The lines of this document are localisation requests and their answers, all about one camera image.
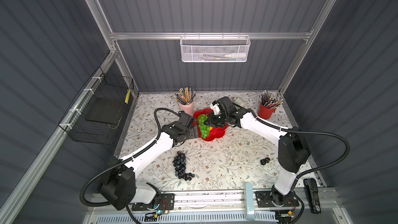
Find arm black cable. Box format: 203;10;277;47
248;108;351;181
79;107;181;207

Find small black loose grapes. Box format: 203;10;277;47
260;157;270;166

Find black wire side basket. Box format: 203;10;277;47
59;69;134;145

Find dark purple grape bunch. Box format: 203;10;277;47
172;151;196;181

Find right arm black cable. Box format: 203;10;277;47
248;108;351;181

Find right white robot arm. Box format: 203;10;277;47
205;96;311;197

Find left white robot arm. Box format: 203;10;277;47
98;111;196;210

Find pink pencil cup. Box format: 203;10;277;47
179;102;194;116

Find white wire wall basket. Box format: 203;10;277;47
179;35;251;63

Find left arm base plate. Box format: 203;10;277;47
131;193;175;211

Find green fake grape bunch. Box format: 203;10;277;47
198;114;210;140

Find red pencil cup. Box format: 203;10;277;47
258;103;276;120

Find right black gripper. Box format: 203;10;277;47
203;112;228;128

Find red flower fruit bowl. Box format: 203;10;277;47
193;108;228;142

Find light blue rail bracket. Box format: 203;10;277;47
244;183;255;221

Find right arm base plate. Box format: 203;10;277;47
255;191;300;208

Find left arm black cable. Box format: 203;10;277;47
79;107;181;207

